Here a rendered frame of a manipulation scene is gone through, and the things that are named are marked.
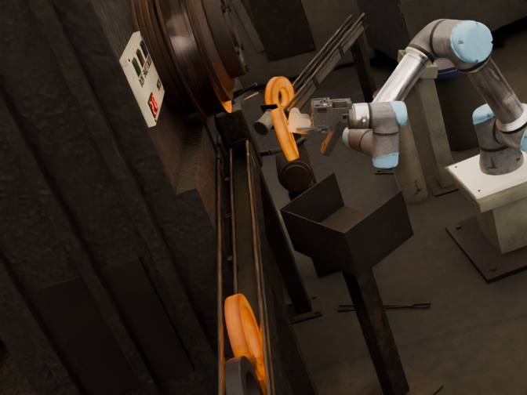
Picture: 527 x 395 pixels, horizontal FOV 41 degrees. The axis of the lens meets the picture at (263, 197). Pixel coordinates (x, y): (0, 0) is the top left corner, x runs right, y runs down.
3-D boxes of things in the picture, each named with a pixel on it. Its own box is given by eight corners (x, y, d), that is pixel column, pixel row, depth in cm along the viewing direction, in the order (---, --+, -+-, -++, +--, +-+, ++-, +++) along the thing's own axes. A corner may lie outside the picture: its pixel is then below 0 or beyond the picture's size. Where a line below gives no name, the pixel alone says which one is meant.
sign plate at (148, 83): (148, 128, 174) (118, 60, 166) (158, 93, 197) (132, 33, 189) (157, 125, 173) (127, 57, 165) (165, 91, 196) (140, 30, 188)
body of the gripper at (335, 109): (308, 98, 204) (350, 96, 204) (309, 125, 208) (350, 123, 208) (310, 107, 197) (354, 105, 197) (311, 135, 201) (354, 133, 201)
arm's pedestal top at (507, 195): (525, 146, 266) (524, 137, 264) (570, 181, 237) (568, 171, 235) (445, 175, 266) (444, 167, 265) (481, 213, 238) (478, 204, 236)
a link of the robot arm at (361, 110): (364, 122, 208) (368, 133, 201) (349, 124, 208) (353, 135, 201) (365, 99, 204) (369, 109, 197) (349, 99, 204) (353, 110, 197)
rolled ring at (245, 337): (272, 378, 156) (258, 382, 157) (251, 298, 162) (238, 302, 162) (255, 378, 139) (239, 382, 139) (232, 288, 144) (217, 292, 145)
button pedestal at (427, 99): (436, 200, 303) (404, 68, 276) (423, 175, 325) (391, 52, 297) (473, 189, 302) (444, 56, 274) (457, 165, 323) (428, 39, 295)
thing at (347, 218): (412, 439, 200) (344, 233, 168) (349, 399, 220) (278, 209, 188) (457, 394, 208) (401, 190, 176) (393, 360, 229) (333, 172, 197)
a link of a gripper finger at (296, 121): (278, 110, 201) (310, 108, 201) (278, 130, 204) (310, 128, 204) (278, 115, 198) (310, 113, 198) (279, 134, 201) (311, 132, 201)
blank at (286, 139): (272, 126, 194) (284, 122, 194) (267, 102, 207) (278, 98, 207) (291, 171, 202) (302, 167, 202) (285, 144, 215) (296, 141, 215)
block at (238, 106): (235, 176, 254) (212, 117, 244) (235, 167, 261) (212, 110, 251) (263, 168, 253) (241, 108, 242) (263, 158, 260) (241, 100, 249)
